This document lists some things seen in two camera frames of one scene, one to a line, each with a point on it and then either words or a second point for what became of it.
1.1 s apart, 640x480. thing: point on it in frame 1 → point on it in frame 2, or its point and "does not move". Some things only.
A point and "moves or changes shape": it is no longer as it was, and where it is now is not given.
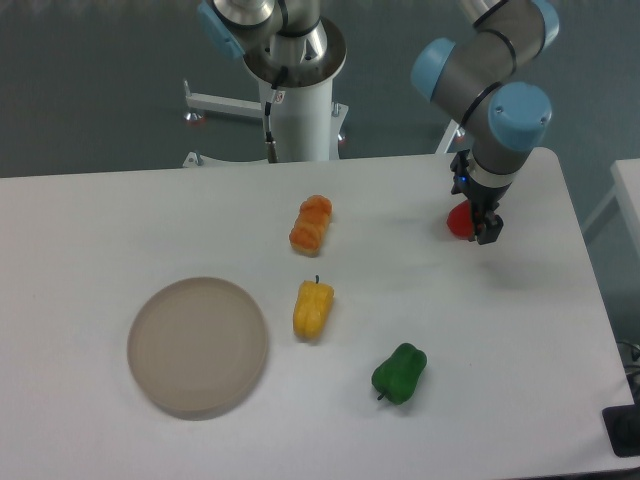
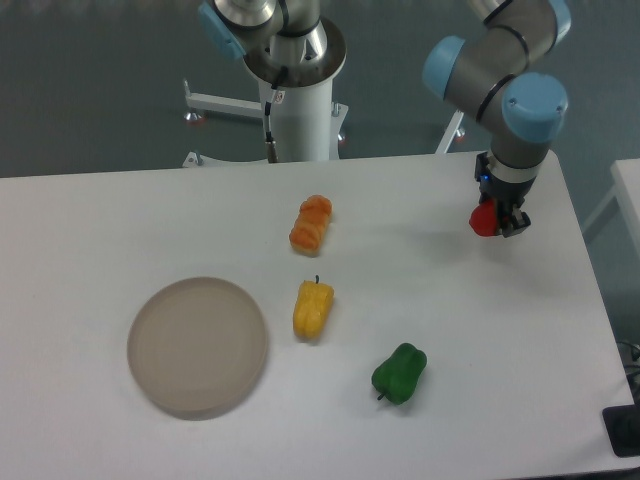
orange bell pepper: (311, 226) does not move
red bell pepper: (459, 220) moves or changes shape
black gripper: (483, 199) → (506, 197)
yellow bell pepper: (313, 303) does not move
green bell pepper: (398, 375) does not move
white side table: (626, 179) does not move
